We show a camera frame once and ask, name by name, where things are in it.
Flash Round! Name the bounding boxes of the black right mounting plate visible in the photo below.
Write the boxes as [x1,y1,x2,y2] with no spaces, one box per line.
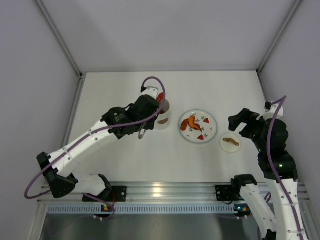
[215,184,243,203]

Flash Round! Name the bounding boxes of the white cylindrical lunch container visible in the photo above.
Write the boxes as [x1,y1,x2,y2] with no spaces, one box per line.
[154,100,171,131]

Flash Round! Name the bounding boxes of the black mounting plate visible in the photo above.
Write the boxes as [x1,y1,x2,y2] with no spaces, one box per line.
[93,185,127,202]
[215,184,243,203]

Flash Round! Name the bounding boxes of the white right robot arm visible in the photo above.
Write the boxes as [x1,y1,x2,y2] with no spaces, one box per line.
[228,108,308,240]

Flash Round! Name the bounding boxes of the metal tongs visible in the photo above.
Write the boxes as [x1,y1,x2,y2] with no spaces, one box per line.
[138,128,147,140]

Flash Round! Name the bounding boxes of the white patterned plate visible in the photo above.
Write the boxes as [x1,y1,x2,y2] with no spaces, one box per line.
[178,109,218,144]

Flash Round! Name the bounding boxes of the orange food piece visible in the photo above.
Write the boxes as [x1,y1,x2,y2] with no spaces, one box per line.
[156,92,165,104]

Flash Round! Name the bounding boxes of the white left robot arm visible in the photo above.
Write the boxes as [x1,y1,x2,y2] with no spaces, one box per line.
[37,94,160,201]

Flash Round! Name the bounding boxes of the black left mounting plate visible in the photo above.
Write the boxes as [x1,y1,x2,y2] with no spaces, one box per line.
[93,185,127,202]

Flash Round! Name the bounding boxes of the slotted cable duct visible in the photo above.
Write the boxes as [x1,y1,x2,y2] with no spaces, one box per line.
[47,203,249,215]

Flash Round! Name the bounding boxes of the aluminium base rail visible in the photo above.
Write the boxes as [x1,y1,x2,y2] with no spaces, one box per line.
[36,182,310,204]

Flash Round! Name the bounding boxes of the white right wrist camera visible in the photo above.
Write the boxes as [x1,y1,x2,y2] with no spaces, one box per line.
[261,100,284,121]

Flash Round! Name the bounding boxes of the red orange food slices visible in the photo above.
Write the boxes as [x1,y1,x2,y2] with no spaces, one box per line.
[180,115,203,132]

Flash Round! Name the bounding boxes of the white round container lid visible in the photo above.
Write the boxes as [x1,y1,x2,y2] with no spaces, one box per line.
[219,133,242,154]

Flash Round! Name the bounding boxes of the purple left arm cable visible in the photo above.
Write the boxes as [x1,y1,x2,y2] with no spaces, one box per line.
[23,76,167,221]

